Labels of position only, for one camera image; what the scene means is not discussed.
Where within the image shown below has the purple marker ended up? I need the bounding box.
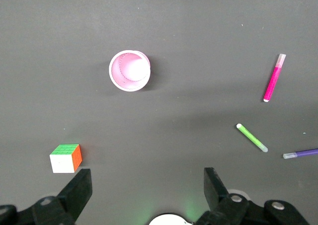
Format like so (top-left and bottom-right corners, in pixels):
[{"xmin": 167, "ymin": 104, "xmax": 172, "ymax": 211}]
[{"xmin": 283, "ymin": 148, "xmax": 318, "ymax": 159}]

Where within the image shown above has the green marker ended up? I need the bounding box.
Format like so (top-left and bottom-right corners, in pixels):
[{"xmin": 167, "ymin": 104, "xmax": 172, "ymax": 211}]
[{"xmin": 236, "ymin": 123, "xmax": 269, "ymax": 153}]

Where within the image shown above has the colourful puzzle cube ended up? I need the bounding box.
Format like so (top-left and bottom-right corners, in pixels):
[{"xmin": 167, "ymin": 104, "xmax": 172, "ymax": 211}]
[{"xmin": 49, "ymin": 144, "xmax": 83, "ymax": 174}]

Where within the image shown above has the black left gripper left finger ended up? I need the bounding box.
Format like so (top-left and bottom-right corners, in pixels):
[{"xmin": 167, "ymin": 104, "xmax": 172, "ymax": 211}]
[{"xmin": 0, "ymin": 168, "xmax": 93, "ymax": 225}]

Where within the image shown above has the translucent pink cup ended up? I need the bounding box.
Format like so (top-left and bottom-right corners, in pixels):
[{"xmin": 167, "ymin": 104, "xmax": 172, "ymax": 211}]
[{"xmin": 108, "ymin": 50, "xmax": 152, "ymax": 92}]

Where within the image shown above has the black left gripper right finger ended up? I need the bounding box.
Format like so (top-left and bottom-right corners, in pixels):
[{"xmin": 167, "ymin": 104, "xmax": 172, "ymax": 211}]
[{"xmin": 196, "ymin": 167, "xmax": 310, "ymax": 225}]

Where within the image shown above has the pink marker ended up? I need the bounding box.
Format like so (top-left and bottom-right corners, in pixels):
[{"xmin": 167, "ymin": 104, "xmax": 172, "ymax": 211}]
[{"xmin": 263, "ymin": 53, "xmax": 287, "ymax": 103}]

